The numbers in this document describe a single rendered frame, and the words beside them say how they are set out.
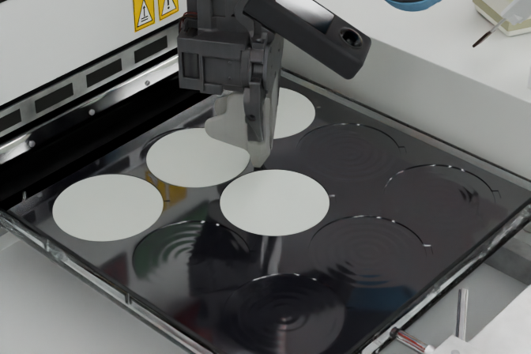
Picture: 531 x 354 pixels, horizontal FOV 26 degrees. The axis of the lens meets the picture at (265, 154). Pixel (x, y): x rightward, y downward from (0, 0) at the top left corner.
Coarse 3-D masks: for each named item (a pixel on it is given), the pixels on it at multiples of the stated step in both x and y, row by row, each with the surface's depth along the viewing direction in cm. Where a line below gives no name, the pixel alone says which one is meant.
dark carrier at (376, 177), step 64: (192, 128) 116; (320, 128) 116; (384, 128) 116; (192, 192) 107; (384, 192) 107; (448, 192) 107; (512, 192) 107; (128, 256) 99; (192, 256) 100; (256, 256) 100; (320, 256) 100; (384, 256) 100; (448, 256) 99; (192, 320) 93; (256, 320) 93; (320, 320) 93; (384, 320) 93
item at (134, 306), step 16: (0, 208) 105; (0, 224) 104; (16, 224) 103; (32, 240) 101; (48, 256) 100; (64, 256) 99; (80, 272) 98; (96, 272) 97; (96, 288) 96; (112, 288) 96; (128, 304) 94; (144, 304) 94; (144, 320) 93; (160, 320) 92; (176, 336) 91; (192, 336) 91; (192, 352) 90; (208, 352) 89
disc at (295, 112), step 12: (288, 96) 121; (300, 96) 121; (288, 108) 119; (300, 108) 119; (312, 108) 119; (276, 120) 117; (288, 120) 117; (300, 120) 117; (312, 120) 117; (276, 132) 115; (288, 132) 115
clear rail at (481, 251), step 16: (528, 208) 105; (512, 224) 103; (496, 240) 101; (480, 256) 99; (448, 272) 97; (464, 272) 98; (432, 288) 96; (448, 288) 96; (416, 304) 94; (432, 304) 95; (400, 320) 92; (416, 320) 94; (384, 336) 91; (352, 352) 90; (368, 352) 90
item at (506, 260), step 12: (516, 240) 109; (504, 252) 108; (516, 252) 108; (528, 252) 108; (492, 264) 110; (504, 264) 109; (516, 264) 108; (528, 264) 107; (516, 276) 109; (528, 276) 108
